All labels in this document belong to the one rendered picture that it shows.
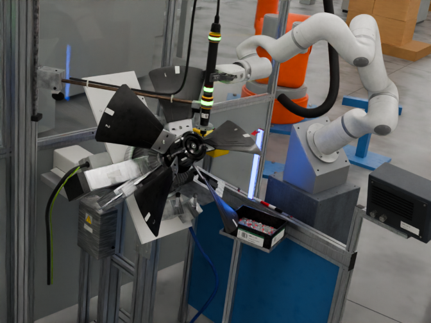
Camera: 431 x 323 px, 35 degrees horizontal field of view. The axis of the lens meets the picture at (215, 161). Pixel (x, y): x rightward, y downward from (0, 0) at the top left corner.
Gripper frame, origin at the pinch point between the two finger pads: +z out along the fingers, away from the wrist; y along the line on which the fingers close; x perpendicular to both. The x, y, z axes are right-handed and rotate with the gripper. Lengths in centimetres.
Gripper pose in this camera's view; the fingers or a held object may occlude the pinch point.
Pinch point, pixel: (210, 75)
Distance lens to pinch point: 254.9
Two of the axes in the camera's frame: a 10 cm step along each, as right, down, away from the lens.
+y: -7.0, -3.6, 6.2
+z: -7.0, 1.9, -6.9
